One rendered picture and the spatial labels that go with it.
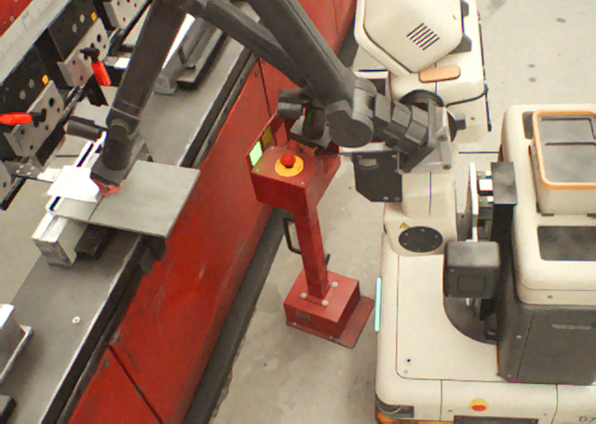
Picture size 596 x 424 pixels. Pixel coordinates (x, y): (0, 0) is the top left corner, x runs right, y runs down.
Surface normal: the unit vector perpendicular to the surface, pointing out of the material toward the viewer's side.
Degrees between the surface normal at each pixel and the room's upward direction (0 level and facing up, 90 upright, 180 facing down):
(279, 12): 91
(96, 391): 90
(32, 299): 0
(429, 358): 0
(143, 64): 91
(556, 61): 0
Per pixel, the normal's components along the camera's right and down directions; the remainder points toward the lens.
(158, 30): -0.18, 0.78
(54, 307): -0.12, -0.63
